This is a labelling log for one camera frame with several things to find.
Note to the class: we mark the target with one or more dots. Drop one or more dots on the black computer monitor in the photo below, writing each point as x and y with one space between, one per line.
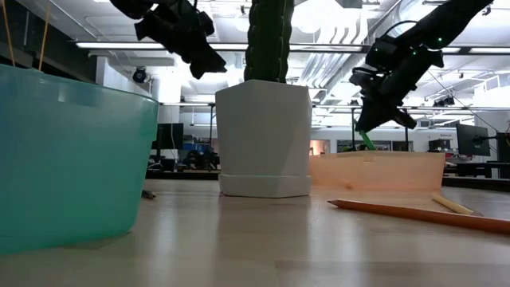
171 135

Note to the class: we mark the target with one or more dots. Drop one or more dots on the orange pencil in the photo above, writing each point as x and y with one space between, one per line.
418 215

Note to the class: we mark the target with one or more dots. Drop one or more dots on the yellow pencil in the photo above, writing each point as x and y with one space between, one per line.
452 204

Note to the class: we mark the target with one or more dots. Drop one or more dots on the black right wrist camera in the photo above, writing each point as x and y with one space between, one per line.
381 53

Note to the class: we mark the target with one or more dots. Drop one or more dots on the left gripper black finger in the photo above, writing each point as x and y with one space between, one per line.
205 65

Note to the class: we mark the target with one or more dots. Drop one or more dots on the orange translucent plastic bin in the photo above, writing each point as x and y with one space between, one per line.
374 171

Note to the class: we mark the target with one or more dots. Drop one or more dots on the long ceiling light strip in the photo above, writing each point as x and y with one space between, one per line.
119 45

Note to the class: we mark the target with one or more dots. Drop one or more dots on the white hexagonal plant pot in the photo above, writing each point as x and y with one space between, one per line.
263 135

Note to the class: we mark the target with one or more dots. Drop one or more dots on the green pen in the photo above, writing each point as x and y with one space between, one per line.
367 140

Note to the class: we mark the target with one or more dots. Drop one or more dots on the green cactus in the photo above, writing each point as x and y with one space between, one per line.
269 40

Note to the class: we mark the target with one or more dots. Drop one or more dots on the large black monitor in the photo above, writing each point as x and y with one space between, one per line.
473 139

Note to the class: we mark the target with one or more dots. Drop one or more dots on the small black monitor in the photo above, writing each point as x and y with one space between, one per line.
439 144

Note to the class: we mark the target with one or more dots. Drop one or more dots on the black dome camera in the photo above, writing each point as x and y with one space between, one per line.
139 75

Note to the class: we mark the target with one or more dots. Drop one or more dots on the teal translucent plastic bin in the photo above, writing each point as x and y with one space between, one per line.
71 159

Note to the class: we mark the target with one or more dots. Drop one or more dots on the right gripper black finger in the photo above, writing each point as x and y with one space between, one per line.
374 117

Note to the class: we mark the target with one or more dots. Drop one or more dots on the black aluminium table frame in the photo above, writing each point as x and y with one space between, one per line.
183 174

